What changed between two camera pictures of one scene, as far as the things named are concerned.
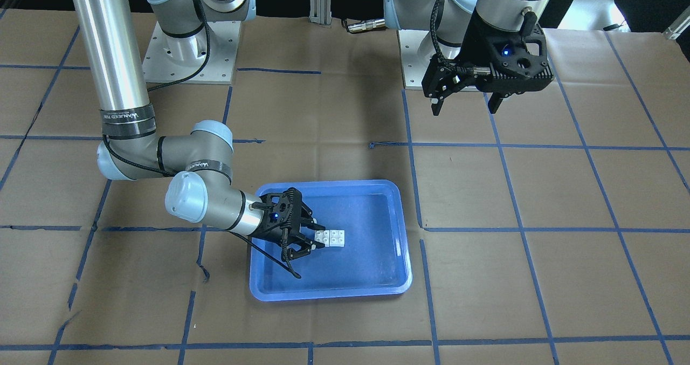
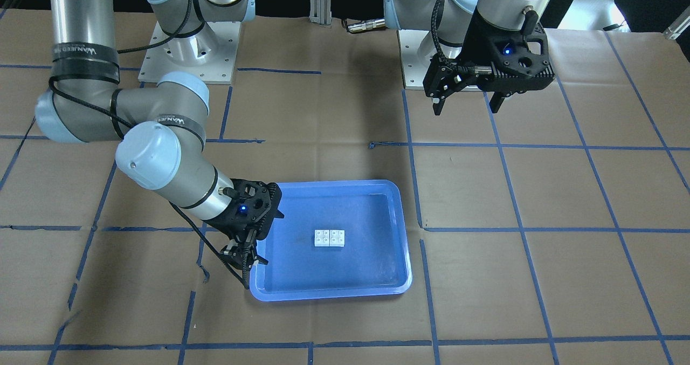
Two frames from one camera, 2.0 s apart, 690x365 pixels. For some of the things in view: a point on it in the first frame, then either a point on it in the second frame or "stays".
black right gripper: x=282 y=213 -> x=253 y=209
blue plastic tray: x=374 y=261 stays
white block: x=322 y=236 stays
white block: x=337 y=238 stays
